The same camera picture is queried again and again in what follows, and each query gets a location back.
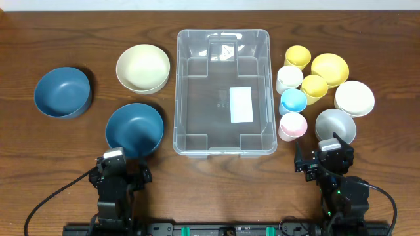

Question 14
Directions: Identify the cream large bowl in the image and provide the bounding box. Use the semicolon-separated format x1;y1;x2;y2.
115;44;171;94

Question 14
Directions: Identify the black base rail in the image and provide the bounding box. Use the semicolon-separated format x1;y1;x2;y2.
62;220;391;236

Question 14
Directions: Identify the clear plastic storage bin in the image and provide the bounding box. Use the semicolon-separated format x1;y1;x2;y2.
173;29;278;158

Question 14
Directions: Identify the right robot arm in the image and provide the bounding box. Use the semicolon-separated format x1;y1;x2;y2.
294;132;369;235

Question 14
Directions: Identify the yellow cup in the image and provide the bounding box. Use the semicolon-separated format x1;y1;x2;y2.
284;45;312;71
300;75;328;105

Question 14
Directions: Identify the yellow cup upper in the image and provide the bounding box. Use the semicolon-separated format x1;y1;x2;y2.
284;45;312;71

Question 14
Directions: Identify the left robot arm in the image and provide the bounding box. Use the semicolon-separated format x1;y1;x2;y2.
87;157;152;235

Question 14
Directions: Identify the grey small bowl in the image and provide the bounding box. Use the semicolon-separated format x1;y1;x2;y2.
315;109;357;144

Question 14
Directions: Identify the cream cup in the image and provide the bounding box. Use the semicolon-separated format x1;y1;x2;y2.
276;66;303;94

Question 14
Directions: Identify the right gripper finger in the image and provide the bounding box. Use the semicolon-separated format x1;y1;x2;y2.
333;132;351;149
294;142;306;172

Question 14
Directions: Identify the yellow cup lower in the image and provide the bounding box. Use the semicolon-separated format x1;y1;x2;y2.
300;75;328;105

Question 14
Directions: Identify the light blue cup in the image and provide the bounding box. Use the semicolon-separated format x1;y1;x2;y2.
279;88;308;116

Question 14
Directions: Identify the dark blue bowl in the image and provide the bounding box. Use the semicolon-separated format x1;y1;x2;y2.
105;103;164;159
34;67;93;119

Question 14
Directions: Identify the white small bowl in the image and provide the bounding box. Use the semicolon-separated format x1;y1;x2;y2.
334;81;375;118

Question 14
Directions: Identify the yellow small bowl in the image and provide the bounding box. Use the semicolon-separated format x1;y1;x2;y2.
311;53;350;89

